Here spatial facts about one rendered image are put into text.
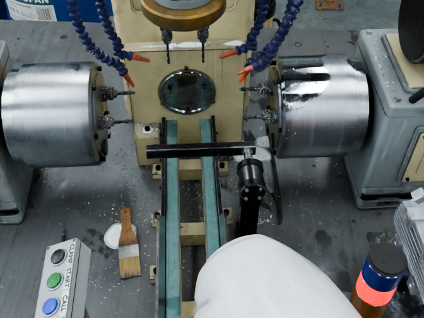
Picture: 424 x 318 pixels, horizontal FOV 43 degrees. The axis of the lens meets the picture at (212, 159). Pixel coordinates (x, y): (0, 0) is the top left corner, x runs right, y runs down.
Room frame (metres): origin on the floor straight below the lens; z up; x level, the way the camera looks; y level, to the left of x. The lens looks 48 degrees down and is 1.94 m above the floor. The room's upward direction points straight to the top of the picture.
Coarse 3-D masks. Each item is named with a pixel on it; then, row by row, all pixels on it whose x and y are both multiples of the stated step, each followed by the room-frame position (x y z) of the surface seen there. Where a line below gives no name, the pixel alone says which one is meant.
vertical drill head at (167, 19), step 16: (144, 0) 0.98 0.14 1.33; (160, 0) 0.96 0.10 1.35; (176, 0) 0.95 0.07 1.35; (192, 0) 0.95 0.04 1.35; (208, 0) 0.97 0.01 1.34; (224, 0) 0.99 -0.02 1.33; (160, 16) 0.93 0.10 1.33; (176, 16) 0.92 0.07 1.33; (192, 16) 0.92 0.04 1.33; (208, 16) 0.94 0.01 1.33; (208, 32) 0.96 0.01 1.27
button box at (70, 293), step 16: (80, 240) 0.58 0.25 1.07; (48, 256) 0.55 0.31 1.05; (64, 256) 0.54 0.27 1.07; (80, 256) 0.54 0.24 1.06; (48, 272) 0.51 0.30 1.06; (64, 272) 0.51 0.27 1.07; (80, 272) 0.51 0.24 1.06; (48, 288) 0.48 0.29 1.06; (64, 288) 0.47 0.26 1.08; (80, 288) 0.48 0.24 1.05; (64, 304) 0.44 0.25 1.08; (80, 304) 0.45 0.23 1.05
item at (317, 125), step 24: (288, 72) 0.96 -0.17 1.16; (312, 72) 0.97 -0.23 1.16; (336, 72) 0.97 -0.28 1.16; (360, 72) 0.98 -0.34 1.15; (288, 96) 0.91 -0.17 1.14; (312, 96) 0.91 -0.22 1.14; (336, 96) 0.91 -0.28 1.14; (360, 96) 0.92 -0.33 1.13; (264, 120) 0.92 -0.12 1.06; (288, 120) 0.87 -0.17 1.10; (312, 120) 0.88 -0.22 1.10; (336, 120) 0.88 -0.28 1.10; (360, 120) 0.89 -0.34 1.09; (288, 144) 0.86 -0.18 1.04; (312, 144) 0.86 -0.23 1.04; (336, 144) 0.86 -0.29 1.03; (360, 144) 0.88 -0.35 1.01
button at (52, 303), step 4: (48, 300) 0.45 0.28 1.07; (52, 300) 0.45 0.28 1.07; (56, 300) 0.45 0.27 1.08; (44, 304) 0.44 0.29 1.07; (48, 304) 0.44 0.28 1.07; (52, 304) 0.44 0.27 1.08; (56, 304) 0.44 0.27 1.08; (44, 308) 0.44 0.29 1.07; (48, 308) 0.44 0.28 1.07; (52, 308) 0.43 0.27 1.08; (56, 308) 0.43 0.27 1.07; (44, 312) 0.43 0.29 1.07; (48, 312) 0.43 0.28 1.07; (52, 312) 0.43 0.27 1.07
